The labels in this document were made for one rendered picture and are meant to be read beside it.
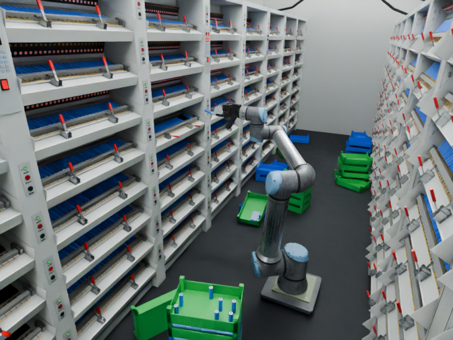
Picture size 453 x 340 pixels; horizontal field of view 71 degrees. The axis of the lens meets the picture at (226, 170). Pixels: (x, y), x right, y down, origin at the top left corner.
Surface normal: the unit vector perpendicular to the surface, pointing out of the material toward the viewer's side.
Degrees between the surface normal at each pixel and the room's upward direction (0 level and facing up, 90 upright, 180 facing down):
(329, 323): 0
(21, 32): 109
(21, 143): 90
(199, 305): 0
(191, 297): 0
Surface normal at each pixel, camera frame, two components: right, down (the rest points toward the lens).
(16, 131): 0.92, 0.17
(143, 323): 0.58, 0.33
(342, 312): 0.01, -0.92
